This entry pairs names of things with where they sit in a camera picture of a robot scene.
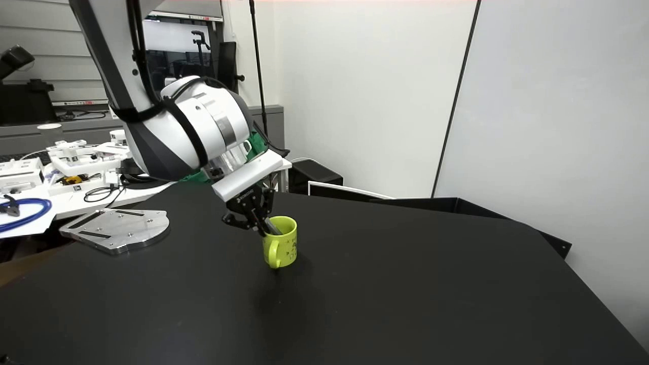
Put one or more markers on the white cluttered table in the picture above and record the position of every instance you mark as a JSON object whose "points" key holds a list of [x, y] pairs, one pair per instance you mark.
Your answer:
{"points": [[68, 197]]}

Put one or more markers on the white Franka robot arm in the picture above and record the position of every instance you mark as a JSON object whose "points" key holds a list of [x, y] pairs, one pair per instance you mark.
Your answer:
{"points": [[195, 122]]}

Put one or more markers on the black vertical pole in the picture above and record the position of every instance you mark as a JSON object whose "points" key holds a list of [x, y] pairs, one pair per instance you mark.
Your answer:
{"points": [[256, 67]]}

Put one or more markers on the lime green mug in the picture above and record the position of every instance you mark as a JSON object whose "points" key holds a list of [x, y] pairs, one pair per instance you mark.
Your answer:
{"points": [[280, 245]]}

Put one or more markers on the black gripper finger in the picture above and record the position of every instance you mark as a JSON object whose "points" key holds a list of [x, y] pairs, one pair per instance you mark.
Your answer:
{"points": [[265, 221], [237, 219]]}

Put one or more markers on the white cup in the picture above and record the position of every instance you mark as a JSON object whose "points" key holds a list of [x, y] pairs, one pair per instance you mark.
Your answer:
{"points": [[119, 137]]}

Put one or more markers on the white flat device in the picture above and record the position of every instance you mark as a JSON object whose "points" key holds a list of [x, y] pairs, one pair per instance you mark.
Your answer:
{"points": [[17, 177]]}

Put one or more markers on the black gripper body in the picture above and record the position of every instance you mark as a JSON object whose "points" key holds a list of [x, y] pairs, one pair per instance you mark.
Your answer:
{"points": [[256, 195]]}

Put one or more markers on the grey counter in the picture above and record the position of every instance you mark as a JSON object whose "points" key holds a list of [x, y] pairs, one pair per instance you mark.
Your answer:
{"points": [[61, 130]]}

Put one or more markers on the black slanted pole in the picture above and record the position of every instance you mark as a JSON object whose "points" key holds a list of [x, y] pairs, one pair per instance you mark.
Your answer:
{"points": [[458, 94]]}

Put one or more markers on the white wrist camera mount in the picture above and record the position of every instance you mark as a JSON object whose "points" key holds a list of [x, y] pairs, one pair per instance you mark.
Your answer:
{"points": [[253, 176]]}

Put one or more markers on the black tripod stand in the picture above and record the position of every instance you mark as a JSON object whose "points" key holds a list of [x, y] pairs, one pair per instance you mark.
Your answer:
{"points": [[201, 41]]}

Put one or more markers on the white plastic equipment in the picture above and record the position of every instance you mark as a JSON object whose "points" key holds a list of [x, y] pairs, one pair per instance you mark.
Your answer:
{"points": [[84, 156]]}

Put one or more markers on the grey metal plate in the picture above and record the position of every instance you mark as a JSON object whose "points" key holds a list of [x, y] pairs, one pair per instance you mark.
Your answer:
{"points": [[115, 228]]}

